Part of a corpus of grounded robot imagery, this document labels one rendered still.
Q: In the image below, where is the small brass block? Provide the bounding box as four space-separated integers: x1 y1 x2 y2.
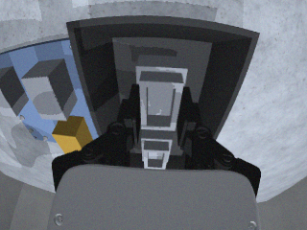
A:
52 116 93 154

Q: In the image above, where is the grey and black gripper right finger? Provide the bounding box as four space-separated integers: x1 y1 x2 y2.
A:
177 86 261 197

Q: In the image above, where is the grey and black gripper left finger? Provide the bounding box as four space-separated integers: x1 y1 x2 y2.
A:
52 84 141 192

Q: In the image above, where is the grey metal block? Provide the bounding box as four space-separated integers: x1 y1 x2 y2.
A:
21 58 78 121
0 66 29 117

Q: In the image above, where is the grey stepped block with square pocket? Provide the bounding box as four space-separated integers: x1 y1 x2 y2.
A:
141 129 173 170
136 55 188 131

